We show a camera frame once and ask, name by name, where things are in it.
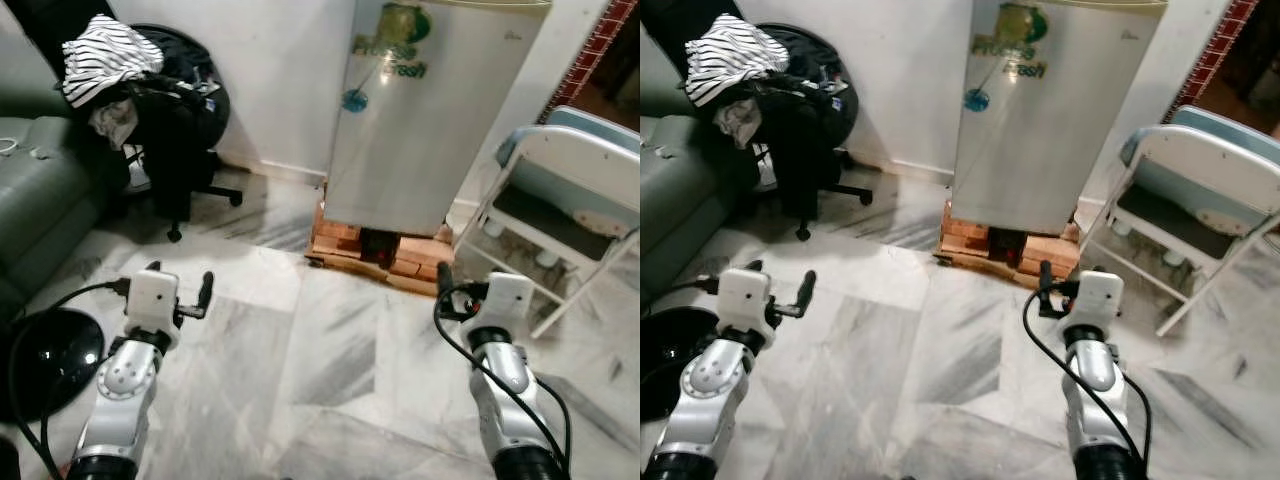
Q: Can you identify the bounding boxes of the small silver fridge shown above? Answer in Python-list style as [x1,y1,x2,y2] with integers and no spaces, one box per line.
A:
[323,0,554,239]
[948,0,1169,237]

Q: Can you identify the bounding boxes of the brick and wood fridge base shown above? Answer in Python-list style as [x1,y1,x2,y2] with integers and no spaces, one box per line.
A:
[936,198,1084,293]
[304,195,457,297]

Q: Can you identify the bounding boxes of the dark green sofa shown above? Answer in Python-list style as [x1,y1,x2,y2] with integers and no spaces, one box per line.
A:
[640,113,746,306]
[0,88,126,323]

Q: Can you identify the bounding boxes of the black jacket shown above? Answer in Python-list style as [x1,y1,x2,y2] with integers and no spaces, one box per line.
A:
[745,80,836,226]
[118,80,211,226]

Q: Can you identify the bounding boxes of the glossy black round base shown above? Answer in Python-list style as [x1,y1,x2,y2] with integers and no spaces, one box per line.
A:
[640,307,714,422]
[0,307,107,424]

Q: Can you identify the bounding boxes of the grey crumpled cloth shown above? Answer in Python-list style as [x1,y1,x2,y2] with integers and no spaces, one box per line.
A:
[87,100,140,152]
[713,100,764,151]

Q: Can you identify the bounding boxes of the black office chair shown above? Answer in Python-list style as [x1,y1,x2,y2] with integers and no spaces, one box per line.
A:
[745,24,875,242]
[118,24,245,244]

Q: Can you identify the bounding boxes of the white blue folding chair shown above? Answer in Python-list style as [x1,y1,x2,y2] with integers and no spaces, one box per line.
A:
[1078,104,1280,338]
[453,104,641,339]

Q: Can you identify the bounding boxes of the black white striped cloth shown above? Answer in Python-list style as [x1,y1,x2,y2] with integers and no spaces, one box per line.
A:
[684,14,791,109]
[61,14,165,109]

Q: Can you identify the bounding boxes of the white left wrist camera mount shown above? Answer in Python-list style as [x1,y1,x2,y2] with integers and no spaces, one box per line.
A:
[717,267,774,336]
[125,268,182,339]

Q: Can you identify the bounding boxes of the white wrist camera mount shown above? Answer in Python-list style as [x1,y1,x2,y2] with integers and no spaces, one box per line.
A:
[482,271,536,336]
[717,267,774,336]
[1072,269,1126,333]
[125,268,182,339]

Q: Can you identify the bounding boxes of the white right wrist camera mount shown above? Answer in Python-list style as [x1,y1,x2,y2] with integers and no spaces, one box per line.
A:
[482,271,536,336]
[1072,269,1126,333]

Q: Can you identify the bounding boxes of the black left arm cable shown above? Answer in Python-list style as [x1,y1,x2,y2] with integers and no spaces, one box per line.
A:
[8,279,131,480]

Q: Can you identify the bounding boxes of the red tiled wall strip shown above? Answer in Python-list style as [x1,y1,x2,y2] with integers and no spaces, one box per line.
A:
[1172,0,1263,126]
[546,0,639,126]

